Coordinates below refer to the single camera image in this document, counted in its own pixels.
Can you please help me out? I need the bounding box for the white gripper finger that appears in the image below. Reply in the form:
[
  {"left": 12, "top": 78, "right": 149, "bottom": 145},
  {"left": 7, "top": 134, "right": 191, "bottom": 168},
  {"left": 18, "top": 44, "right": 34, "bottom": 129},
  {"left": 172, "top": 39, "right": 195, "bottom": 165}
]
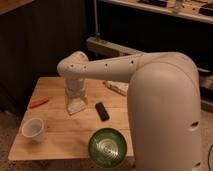
[
  {"left": 79, "top": 96, "right": 88, "bottom": 111},
  {"left": 66, "top": 98, "right": 78, "bottom": 115}
]

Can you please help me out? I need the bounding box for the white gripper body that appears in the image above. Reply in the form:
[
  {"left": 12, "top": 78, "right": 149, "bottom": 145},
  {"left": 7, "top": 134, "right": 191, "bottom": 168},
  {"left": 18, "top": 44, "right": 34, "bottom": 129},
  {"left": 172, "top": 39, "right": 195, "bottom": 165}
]
[{"left": 65, "top": 79, "right": 86, "bottom": 98}]

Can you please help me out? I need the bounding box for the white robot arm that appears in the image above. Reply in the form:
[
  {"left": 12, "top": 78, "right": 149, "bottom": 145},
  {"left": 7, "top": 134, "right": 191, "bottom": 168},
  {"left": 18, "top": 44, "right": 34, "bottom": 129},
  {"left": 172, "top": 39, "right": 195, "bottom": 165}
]
[{"left": 57, "top": 51, "right": 202, "bottom": 171}]

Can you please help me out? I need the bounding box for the green ceramic bowl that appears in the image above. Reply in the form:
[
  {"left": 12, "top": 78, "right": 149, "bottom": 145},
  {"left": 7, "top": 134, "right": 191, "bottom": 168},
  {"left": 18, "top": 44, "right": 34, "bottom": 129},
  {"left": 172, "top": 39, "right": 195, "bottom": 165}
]
[{"left": 88, "top": 128, "right": 127, "bottom": 169}]

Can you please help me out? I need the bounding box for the black rectangular remote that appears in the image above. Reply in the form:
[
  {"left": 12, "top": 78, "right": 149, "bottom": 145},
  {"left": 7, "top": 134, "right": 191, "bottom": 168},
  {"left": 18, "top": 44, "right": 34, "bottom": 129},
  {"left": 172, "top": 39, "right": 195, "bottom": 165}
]
[{"left": 95, "top": 102, "right": 109, "bottom": 121}]

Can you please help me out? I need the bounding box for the wooden table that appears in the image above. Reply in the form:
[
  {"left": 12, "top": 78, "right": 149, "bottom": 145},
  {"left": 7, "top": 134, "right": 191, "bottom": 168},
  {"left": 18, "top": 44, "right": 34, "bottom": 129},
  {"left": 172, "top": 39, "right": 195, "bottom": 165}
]
[{"left": 8, "top": 77, "right": 133, "bottom": 161}]

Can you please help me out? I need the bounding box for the orange marker pen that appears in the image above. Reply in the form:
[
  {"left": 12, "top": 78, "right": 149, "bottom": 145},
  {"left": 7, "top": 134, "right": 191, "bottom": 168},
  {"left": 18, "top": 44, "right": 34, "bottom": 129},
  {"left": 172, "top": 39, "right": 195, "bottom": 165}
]
[{"left": 29, "top": 97, "right": 49, "bottom": 109}]

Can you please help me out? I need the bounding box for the grey metal beam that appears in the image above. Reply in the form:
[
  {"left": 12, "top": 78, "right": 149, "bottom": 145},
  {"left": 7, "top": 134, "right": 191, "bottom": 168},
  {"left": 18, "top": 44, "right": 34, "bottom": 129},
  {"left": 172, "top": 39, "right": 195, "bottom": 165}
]
[{"left": 86, "top": 37, "right": 141, "bottom": 57}]

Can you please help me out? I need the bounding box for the background shelf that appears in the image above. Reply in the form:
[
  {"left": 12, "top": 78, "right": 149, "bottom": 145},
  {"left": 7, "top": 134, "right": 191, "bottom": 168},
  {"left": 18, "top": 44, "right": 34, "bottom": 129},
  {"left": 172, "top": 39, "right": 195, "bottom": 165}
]
[{"left": 101, "top": 0, "right": 213, "bottom": 24}]

